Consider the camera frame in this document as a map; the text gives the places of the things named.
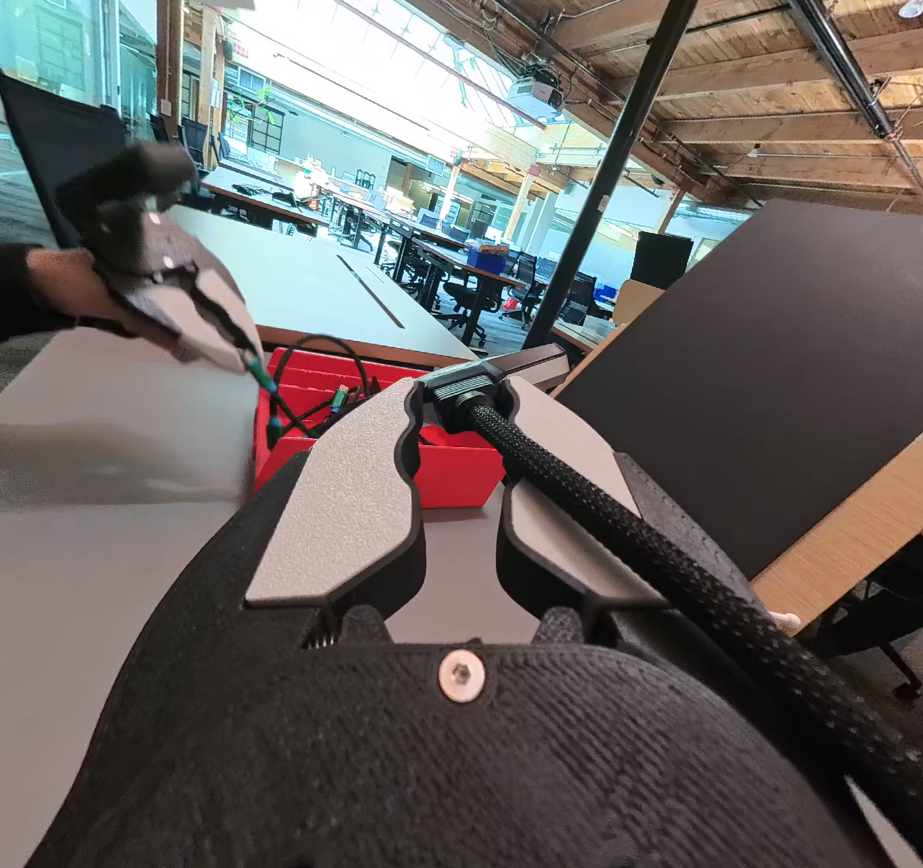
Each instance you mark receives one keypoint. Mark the black panel with wooden rim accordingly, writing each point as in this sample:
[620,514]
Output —
[757,377]

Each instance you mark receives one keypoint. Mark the black metal pole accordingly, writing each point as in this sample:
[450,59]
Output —
[620,147]

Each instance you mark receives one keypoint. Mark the black office chair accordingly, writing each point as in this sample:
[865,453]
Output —
[65,147]

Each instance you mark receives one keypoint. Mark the cardboard box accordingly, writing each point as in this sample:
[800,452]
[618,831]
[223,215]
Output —
[638,302]

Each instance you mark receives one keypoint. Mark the pendant ceiling lamp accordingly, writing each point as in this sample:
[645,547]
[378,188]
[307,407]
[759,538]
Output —
[912,6]

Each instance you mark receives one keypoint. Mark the ceiling projector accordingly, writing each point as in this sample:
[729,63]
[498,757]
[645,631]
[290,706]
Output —
[535,95]

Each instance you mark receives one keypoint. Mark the person's left hand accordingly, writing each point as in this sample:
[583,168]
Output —
[68,280]

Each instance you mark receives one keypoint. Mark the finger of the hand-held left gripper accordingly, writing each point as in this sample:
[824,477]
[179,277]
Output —
[191,327]
[231,312]

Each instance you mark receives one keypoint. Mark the blue storage bin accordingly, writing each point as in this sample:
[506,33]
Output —
[487,258]

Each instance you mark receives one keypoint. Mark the row of office desks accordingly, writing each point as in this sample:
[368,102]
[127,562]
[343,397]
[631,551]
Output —
[404,233]

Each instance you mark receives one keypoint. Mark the wooden post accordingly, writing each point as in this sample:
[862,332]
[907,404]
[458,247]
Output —
[169,67]

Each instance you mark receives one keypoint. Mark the green potted plant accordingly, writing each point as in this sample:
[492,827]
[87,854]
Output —
[252,107]

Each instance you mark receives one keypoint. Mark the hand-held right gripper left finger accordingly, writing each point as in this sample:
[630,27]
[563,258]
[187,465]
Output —
[339,507]

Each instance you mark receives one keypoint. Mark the red plastic bin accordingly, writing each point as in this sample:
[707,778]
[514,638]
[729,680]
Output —
[454,471]

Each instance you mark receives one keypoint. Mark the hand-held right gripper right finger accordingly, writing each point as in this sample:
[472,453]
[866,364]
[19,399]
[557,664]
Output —
[562,558]

